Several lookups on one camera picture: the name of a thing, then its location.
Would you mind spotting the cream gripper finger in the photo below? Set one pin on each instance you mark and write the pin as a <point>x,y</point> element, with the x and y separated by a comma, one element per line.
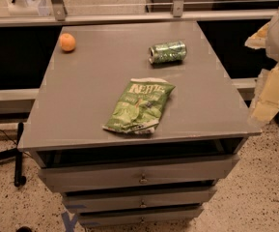
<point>258,39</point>
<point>265,104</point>

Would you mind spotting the green soda can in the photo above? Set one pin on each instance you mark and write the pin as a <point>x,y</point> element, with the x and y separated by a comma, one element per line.
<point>167,52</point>

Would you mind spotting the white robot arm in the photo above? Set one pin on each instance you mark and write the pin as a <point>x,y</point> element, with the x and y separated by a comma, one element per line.
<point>272,41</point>

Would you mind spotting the top grey drawer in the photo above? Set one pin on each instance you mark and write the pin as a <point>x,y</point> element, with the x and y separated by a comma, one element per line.
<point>137,174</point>

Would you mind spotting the grey drawer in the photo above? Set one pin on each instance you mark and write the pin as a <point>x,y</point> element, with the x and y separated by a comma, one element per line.
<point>137,174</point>
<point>139,215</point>
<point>138,199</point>

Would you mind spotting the green Kettle chips bag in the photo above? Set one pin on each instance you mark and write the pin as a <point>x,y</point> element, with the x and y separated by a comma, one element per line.
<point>140,106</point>

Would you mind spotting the grey drawer cabinet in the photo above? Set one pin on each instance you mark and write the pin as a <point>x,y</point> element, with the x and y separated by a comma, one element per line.
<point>204,116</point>

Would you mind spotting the orange fruit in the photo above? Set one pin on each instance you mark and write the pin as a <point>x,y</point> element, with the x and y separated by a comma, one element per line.
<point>67,42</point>

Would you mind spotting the bottom grey drawer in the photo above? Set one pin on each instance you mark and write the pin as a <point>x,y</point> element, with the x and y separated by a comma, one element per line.
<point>139,215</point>

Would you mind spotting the middle grey drawer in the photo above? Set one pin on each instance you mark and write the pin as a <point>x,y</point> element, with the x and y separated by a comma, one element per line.
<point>138,199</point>

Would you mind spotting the blue tape on floor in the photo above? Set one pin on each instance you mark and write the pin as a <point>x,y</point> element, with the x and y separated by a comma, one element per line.
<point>70,221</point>

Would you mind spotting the black tripod stand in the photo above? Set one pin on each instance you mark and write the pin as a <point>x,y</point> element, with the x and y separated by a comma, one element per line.
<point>19,179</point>

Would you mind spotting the metal railing frame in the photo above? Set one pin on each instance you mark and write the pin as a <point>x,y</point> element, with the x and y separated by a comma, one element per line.
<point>74,12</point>

